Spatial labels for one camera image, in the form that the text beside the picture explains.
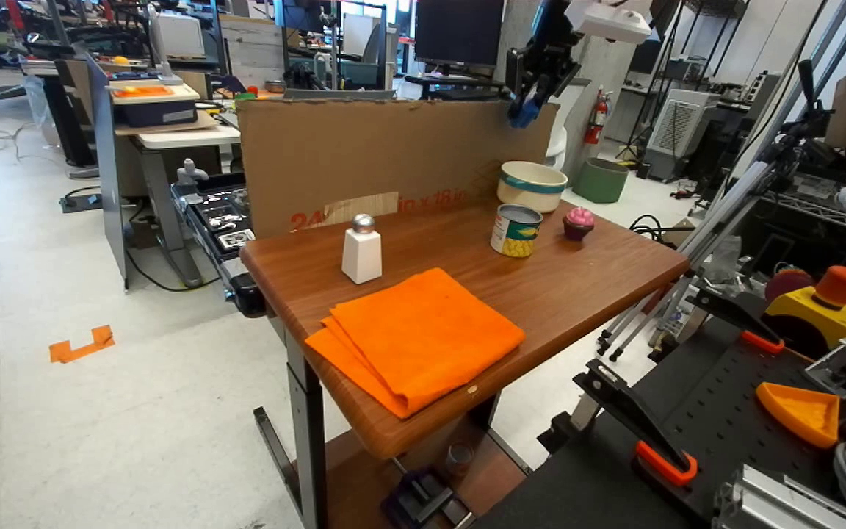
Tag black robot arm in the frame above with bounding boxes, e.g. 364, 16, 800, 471
506, 0, 580, 126

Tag white pot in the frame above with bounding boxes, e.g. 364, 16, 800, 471
496, 161, 568, 214

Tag white salt shaker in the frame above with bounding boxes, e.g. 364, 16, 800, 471
340, 214, 381, 286

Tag orange folded cloth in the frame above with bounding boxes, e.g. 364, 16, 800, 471
306, 269, 527, 421

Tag yellow labelled tin can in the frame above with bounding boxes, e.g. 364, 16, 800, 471
492, 207, 543, 260

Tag brown cardboard panel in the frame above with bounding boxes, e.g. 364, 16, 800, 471
237, 98, 555, 239

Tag pink cupcake toy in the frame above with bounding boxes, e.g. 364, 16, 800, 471
562, 207, 597, 242

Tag green bucket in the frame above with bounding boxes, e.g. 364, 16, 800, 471
572, 157, 628, 203

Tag red fire extinguisher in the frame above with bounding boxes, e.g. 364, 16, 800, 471
583, 91, 609, 147

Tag black perforated table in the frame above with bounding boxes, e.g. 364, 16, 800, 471
477, 320, 843, 529

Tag yellow emergency stop box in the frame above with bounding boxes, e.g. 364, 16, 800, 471
765, 266, 846, 348

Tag orange wedge piece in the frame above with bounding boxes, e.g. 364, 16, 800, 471
756, 383, 841, 449

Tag aluminium extrusion piece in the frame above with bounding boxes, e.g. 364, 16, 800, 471
712, 464, 846, 529

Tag orange handled clamp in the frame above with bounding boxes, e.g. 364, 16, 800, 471
569, 360, 700, 488

